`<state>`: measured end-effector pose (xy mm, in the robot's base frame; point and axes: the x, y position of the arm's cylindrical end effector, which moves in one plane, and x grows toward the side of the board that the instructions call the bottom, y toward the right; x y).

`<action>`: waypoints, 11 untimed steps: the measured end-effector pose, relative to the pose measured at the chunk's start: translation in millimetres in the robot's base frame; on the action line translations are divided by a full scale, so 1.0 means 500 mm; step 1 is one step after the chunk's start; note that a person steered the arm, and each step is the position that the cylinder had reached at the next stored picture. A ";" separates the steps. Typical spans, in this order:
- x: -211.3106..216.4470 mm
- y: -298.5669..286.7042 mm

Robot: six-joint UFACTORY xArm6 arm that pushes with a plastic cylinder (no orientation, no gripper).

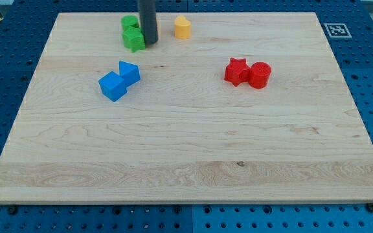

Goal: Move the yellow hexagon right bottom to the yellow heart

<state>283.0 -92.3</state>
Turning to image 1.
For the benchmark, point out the green cylinder block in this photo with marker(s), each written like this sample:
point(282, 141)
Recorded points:
point(129, 21)

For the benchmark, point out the red star block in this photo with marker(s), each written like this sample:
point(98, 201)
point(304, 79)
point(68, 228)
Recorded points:
point(237, 71)

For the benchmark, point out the green star block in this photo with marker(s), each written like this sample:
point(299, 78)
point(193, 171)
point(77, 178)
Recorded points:
point(133, 39)

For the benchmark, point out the red cylinder block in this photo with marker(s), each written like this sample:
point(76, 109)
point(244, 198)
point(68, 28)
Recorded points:
point(259, 75)

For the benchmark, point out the blue cube block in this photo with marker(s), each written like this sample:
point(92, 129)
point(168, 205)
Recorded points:
point(112, 86)

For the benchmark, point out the wooden board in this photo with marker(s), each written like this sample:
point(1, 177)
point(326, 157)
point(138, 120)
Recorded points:
point(182, 134)

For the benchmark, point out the white fiducial marker tag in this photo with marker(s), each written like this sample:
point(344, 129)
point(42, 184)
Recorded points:
point(337, 30)

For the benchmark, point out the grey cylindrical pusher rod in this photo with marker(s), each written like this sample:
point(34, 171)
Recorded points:
point(148, 20)

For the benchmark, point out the blue triangle block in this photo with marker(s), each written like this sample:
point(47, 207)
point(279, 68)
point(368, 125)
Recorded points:
point(129, 72)

